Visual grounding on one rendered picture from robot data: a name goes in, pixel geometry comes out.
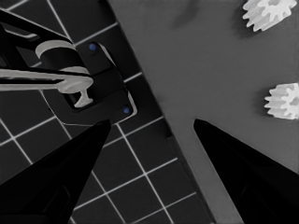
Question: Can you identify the small white toothed gear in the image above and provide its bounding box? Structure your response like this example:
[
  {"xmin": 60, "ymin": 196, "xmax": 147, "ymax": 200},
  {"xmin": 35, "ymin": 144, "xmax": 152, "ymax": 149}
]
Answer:
[
  {"xmin": 263, "ymin": 82, "xmax": 299, "ymax": 121},
  {"xmin": 242, "ymin": 0, "xmax": 298, "ymax": 33}
]

